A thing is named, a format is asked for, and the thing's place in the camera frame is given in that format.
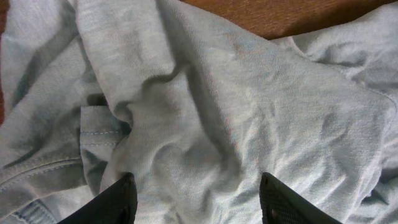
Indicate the light blue t-shirt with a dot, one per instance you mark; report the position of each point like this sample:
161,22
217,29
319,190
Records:
197,109

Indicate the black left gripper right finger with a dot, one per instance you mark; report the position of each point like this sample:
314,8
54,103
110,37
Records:
281,205

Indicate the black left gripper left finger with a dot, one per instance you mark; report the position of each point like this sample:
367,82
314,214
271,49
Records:
115,205

